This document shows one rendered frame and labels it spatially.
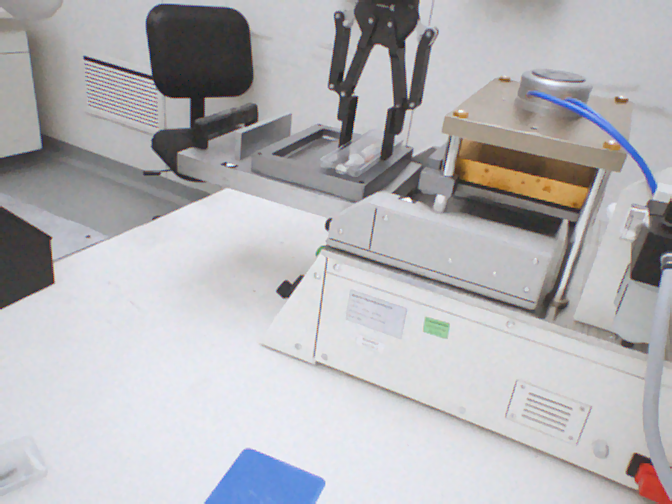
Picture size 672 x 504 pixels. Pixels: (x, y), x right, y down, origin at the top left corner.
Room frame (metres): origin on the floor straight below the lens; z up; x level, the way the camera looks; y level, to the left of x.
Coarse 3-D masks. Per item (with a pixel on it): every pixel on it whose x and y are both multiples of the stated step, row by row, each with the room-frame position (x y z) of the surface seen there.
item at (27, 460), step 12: (12, 444) 0.45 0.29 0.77; (24, 444) 0.45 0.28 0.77; (0, 456) 0.43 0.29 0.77; (12, 456) 0.43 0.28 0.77; (24, 456) 0.44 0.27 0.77; (36, 456) 0.44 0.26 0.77; (0, 468) 0.42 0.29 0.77; (12, 468) 0.42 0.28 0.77; (24, 468) 0.42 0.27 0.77; (36, 468) 0.42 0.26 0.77; (0, 480) 0.41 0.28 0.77; (12, 480) 0.41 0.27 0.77
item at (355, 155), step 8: (360, 136) 0.87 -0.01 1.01; (368, 136) 0.88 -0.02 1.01; (376, 136) 0.88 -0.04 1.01; (400, 136) 0.90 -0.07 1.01; (352, 144) 0.83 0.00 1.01; (360, 144) 0.83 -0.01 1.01; (368, 144) 0.84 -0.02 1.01; (376, 144) 0.84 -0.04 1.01; (336, 152) 0.78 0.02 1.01; (344, 152) 0.79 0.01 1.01; (352, 152) 0.79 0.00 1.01; (360, 152) 0.80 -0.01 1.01; (368, 152) 0.80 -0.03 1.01; (376, 152) 0.81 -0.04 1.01; (328, 160) 0.75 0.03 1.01; (336, 160) 0.75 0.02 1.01; (344, 160) 0.76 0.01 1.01; (352, 160) 0.76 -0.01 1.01; (360, 160) 0.77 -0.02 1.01; (368, 160) 0.77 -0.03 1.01; (352, 168) 0.73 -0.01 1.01; (360, 168) 0.74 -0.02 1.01
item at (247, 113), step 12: (240, 108) 0.93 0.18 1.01; (252, 108) 0.95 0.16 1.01; (204, 120) 0.84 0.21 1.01; (216, 120) 0.86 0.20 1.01; (228, 120) 0.89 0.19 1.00; (240, 120) 0.92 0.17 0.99; (252, 120) 0.96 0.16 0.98; (192, 132) 0.84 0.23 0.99; (204, 132) 0.83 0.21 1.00; (216, 132) 0.86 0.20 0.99; (192, 144) 0.84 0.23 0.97; (204, 144) 0.83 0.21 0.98
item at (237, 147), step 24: (264, 120) 0.88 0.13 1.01; (288, 120) 0.94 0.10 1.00; (216, 144) 0.86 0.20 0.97; (240, 144) 0.81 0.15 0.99; (264, 144) 0.87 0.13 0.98; (192, 168) 0.79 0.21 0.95; (216, 168) 0.78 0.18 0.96; (240, 168) 0.78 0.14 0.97; (408, 168) 0.87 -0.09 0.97; (264, 192) 0.75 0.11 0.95; (288, 192) 0.74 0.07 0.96; (312, 192) 0.73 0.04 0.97; (408, 192) 0.85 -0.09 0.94
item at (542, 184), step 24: (480, 144) 0.74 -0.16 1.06; (456, 168) 0.67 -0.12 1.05; (480, 168) 0.66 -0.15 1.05; (504, 168) 0.66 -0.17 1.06; (528, 168) 0.67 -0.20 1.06; (552, 168) 0.68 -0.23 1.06; (576, 168) 0.69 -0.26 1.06; (480, 192) 0.66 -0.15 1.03; (504, 192) 0.66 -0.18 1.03; (528, 192) 0.64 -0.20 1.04; (552, 192) 0.64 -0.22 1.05; (576, 192) 0.63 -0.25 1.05; (576, 216) 0.62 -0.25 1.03
